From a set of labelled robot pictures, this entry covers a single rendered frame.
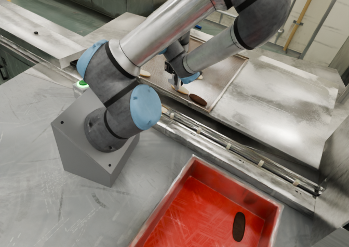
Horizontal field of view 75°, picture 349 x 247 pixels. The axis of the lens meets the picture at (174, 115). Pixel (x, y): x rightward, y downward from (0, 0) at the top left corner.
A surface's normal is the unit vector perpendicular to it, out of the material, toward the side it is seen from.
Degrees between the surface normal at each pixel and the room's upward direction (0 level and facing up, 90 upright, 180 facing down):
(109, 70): 75
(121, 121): 85
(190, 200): 0
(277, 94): 10
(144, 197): 0
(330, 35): 90
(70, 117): 40
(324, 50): 90
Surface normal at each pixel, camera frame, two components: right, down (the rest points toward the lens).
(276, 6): 0.15, 0.58
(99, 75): -0.14, 0.36
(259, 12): -0.38, 0.67
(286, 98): 0.06, -0.64
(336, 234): -0.52, 0.51
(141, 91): 0.79, -0.26
